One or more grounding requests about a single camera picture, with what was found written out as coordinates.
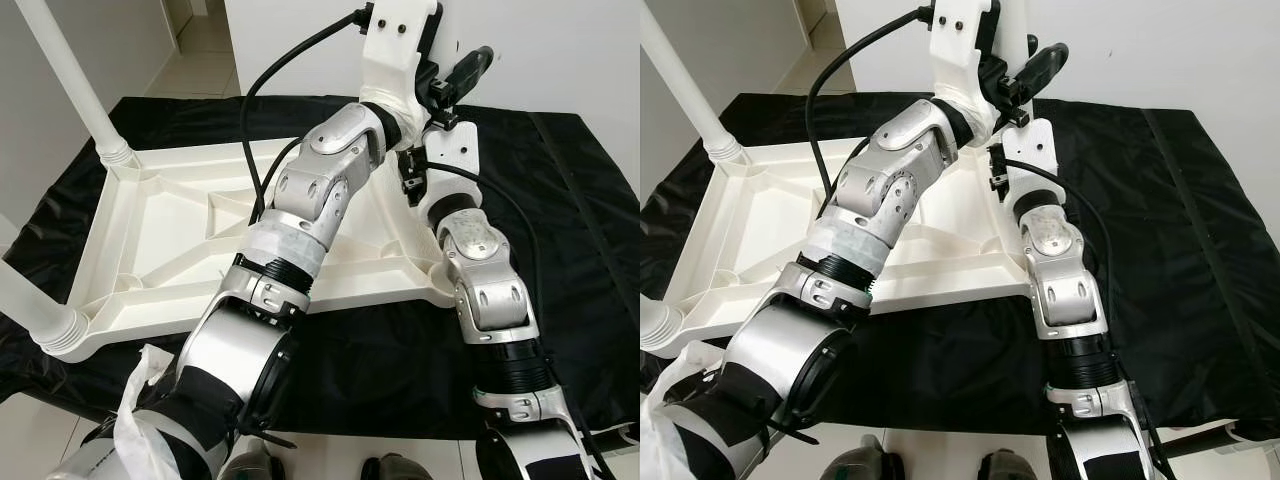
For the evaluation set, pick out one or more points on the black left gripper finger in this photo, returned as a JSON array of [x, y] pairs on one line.
[[472, 68], [1045, 65]]

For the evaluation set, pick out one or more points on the white plastic screw-in table leg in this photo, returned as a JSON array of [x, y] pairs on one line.
[[655, 328], [30, 305], [60, 60], [690, 95]]

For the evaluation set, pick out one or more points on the white plastic children table top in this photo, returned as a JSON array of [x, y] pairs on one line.
[[770, 230], [160, 230]]

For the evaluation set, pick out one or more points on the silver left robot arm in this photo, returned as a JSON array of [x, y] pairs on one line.
[[320, 170], [900, 170]]

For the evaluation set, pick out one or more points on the black fabric table cover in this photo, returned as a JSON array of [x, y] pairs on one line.
[[1180, 300], [380, 370]]

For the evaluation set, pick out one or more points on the grey right robot foot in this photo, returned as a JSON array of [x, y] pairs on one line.
[[1005, 468], [400, 470]]

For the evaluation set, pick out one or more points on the grey robot foot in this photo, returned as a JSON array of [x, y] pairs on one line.
[[1005, 468], [400, 470], [250, 465], [855, 465]]

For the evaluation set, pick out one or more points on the grey left robot foot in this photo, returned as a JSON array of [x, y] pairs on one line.
[[250, 465], [855, 465]]

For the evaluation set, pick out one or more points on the black metal bar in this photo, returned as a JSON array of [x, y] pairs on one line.
[[615, 438], [1200, 443]]

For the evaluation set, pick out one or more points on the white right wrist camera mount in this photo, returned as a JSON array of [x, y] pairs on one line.
[[1035, 150], [455, 150]]

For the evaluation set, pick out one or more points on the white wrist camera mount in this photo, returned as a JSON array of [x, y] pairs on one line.
[[1035, 150], [395, 45], [955, 45], [455, 150]]

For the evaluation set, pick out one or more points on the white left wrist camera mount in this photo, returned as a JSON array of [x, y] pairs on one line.
[[395, 45], [955, 45]]

